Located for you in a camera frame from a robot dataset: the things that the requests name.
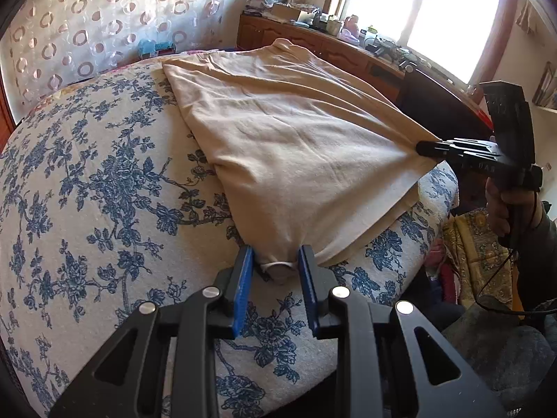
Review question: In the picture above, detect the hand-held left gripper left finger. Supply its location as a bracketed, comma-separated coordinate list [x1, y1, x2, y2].
[48, 245, 255, 418]

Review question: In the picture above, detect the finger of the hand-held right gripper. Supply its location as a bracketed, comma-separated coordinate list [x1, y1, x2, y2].
[441, 138, 499, 150]
[415, 140, 501, 165]

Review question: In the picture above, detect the pink figure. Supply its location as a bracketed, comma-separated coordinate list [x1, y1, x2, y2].
[342, 15, 362, 40]

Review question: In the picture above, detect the bright window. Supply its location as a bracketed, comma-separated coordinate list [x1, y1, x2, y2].
[335, 0, 514, 85]

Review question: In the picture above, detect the wooden dresser with clutter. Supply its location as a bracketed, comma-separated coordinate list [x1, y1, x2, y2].
[244, 0, 436, 72]

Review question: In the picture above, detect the beige t-shirt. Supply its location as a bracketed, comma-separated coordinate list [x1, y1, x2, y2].
[162, 38, 442, 286]

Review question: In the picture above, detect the person's right hand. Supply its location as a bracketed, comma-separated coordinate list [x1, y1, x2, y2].
[485, 176, 542, 238]

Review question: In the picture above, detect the yellow patterned cloth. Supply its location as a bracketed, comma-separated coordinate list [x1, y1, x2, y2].
[441, 209, 523, 310]

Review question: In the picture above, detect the wall shelf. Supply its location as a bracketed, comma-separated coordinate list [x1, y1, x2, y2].
[531, 61, 557, 111]

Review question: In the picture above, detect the grey blue fuzzy cloth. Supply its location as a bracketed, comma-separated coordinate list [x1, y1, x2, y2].
[441, 296, 557, 412]

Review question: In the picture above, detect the blue box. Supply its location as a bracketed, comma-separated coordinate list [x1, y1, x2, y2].
[138, 39, 177, 59]

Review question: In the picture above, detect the sheer curtain with circles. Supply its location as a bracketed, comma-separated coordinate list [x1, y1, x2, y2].
[0, 0, 244, 114]

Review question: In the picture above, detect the black cable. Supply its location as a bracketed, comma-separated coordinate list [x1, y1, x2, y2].
[474, 200, 557, 315]

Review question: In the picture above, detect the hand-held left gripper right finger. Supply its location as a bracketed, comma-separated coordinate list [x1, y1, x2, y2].
[298, 245, 508, 418]

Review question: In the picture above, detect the pink red cloth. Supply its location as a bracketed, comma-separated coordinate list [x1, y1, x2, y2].
[424, 244, 454, 297]

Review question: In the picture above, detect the cardboard box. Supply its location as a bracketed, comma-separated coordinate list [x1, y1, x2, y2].
[270, 3, 302, 21]

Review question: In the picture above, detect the wooden slatted wardrobe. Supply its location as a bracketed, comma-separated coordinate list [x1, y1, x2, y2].
[0, 83, 16, 140]

